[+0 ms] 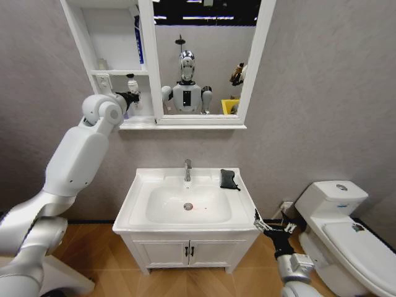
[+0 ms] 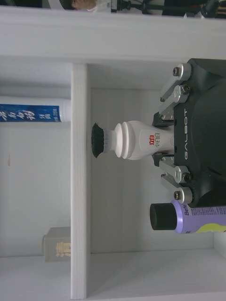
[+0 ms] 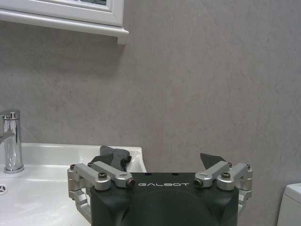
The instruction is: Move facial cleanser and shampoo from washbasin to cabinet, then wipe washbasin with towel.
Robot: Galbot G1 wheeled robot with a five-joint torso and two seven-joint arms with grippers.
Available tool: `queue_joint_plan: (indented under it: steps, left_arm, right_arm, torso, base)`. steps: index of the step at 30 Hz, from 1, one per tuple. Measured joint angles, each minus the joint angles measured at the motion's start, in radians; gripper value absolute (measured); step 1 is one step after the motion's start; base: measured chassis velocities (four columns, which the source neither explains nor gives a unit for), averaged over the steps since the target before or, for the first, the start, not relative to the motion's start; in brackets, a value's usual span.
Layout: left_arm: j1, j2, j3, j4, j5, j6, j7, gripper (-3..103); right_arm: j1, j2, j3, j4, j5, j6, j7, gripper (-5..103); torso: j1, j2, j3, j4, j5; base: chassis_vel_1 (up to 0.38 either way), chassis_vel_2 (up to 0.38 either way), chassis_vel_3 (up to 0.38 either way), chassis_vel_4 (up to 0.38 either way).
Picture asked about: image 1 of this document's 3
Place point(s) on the white vanity cabinet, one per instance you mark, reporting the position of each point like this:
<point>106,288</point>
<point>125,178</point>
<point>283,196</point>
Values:
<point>185,250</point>

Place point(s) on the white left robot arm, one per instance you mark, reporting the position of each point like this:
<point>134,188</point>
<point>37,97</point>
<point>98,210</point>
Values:
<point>77,154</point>

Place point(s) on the white wall cabinet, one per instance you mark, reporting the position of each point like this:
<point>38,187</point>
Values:
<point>102,37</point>

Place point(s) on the white bottle with black cap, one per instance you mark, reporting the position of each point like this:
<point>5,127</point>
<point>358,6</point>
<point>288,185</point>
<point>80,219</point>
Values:
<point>132,84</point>

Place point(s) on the white ceramic washbasin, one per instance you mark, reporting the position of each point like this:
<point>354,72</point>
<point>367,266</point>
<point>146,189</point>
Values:
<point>188,198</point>

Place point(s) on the dark folded towel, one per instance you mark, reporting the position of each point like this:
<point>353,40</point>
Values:
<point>228,179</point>

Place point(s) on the white toilet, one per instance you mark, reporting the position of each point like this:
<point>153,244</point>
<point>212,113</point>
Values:
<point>340,235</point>

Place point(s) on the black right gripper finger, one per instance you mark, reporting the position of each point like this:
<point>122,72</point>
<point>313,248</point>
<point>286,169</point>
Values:
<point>258,223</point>
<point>290,228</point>

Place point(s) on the silver faucet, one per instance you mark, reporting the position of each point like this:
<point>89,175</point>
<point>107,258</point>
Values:
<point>187,170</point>

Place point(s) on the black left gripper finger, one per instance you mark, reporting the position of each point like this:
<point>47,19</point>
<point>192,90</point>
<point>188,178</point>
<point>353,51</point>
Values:
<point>136,94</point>
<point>137,102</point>

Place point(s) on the cabinet mirror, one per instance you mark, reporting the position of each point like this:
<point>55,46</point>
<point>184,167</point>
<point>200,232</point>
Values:
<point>204,62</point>

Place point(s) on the silver toilet flush button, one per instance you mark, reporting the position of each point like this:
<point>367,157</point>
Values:
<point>341,186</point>

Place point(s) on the blue and white package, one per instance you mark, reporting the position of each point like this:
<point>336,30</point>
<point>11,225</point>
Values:
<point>139,43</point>

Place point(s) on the silver basin drain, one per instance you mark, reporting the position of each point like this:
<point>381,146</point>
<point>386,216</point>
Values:
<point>188,206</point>

